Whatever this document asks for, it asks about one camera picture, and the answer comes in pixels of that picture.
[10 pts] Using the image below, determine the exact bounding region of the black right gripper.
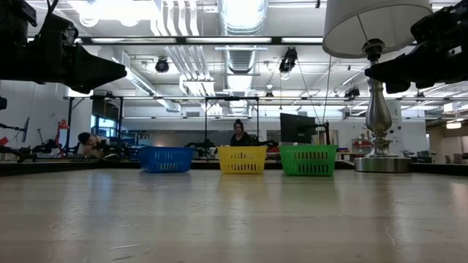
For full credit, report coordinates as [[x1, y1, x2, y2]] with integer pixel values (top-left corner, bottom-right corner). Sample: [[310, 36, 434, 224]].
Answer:
[[364, 2, 468, 95]]

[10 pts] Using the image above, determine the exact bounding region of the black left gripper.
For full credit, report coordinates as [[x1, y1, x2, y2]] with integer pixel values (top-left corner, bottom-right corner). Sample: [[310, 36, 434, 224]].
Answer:
[[0, 13, 128, 95]]

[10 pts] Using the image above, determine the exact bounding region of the silver table lamp white shade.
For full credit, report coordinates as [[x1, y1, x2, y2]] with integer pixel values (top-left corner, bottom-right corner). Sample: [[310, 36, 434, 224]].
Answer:
[[321, 0, 433, 173]]

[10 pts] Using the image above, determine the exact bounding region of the red stand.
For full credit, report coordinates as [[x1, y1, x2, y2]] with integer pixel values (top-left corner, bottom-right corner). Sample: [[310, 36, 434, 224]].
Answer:
[[54, 118, 70, 154]]

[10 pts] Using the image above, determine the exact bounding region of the person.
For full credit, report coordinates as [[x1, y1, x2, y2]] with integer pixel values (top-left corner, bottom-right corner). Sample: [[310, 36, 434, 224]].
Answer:
[[77, 131, 110, 160], [230, 118, 254, 147]]

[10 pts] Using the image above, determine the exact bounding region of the red storage shelf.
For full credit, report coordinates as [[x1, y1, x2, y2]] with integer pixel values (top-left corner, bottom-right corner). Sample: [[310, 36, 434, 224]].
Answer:
[[351, 138, 372, 154]]

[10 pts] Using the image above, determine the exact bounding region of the blue plastic basket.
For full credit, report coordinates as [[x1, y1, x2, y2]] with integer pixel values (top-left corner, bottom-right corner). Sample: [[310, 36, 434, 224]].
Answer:
[[137, 145, 195, 174]]

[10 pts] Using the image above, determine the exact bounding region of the black computer monitor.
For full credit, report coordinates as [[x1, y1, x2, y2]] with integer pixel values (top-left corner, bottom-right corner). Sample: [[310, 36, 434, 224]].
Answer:
[[279, 113, 317, 145]]

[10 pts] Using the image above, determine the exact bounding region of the green plastic basket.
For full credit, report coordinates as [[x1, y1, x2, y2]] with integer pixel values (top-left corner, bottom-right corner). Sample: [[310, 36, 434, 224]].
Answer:
[[279, 144, 339, 177]]

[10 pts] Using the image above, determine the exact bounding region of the yellow plastic basket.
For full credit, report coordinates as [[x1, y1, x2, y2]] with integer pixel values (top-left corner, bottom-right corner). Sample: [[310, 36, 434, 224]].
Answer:
[[217, 145, 268, 175]]

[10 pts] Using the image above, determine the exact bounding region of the black hanging camera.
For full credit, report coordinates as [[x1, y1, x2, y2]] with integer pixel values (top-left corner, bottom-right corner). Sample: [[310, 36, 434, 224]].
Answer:
[[278, 47, 298, 74], [154, 56, 170, 74]]

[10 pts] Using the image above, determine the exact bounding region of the black overhead frame bar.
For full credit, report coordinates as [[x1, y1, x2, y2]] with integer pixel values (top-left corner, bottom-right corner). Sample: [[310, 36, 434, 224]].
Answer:
[[27, 35, 325, 46]]

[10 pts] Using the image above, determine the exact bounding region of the black background rig frame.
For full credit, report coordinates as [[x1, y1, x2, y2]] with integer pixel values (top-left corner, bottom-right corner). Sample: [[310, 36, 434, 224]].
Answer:
[[64, 95, 260, 150]]

